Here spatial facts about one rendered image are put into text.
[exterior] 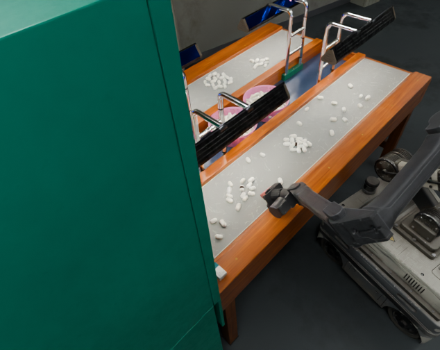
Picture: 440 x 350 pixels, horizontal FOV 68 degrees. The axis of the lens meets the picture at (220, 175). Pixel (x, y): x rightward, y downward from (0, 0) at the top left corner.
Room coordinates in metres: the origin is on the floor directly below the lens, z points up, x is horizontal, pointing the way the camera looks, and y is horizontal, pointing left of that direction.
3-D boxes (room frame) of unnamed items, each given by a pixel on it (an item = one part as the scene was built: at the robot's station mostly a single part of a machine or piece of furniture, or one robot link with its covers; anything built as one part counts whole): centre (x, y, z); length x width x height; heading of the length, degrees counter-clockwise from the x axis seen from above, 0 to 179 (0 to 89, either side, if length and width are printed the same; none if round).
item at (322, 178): (1.07, -0.58, 0.67); 1.81 x 0.12 x 0.19; 131
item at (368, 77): (1.23, -0.44, 0.73); 1.81 x 0.30 x 0.02; 131
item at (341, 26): (1.69, -0.76, 0.90); 0.20 x 0.19 x 0.45; 131
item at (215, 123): (1.06, -0.03, 0.90); 0.20 x 0.19 x 0.45; 131
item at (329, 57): (1.63, -0.81, 1.08); 0.62 x 0.08 x 0.07; 131
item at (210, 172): (1.37, -0.33, 0.71); 1.81 x 0.06 x 0.11; 131
